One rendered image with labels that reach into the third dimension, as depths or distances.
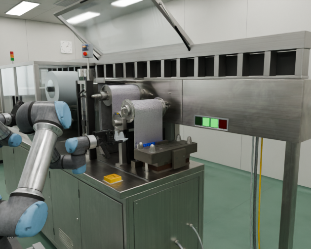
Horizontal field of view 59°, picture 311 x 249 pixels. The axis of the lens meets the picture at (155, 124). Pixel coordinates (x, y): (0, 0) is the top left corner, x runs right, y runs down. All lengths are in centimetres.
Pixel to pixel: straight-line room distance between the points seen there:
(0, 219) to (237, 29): 392
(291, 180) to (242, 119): 43
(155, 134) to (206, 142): 299
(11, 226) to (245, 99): 120
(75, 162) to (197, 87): 85
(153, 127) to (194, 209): 59
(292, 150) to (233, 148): 286
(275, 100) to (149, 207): 86
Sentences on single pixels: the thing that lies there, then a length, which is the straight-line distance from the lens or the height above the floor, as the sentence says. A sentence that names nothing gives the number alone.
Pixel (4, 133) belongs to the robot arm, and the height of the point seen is 117.
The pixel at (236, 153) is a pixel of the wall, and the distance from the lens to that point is 446.
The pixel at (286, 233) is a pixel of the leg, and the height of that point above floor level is 58.
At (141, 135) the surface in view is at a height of 110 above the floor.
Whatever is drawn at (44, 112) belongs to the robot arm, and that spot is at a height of 132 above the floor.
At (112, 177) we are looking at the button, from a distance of 153.
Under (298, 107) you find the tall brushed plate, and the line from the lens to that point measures 144.
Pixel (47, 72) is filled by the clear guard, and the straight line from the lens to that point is 253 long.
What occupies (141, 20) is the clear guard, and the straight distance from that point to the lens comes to 189.
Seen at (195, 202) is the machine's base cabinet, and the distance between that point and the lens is 187.
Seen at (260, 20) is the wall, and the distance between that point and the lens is 424.
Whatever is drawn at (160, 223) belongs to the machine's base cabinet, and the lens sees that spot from 168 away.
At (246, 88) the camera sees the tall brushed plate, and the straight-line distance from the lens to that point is 155.
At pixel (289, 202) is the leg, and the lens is 175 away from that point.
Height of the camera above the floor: 145
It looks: 9 degrees down
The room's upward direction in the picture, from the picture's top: 1 degrees counter-clockwise
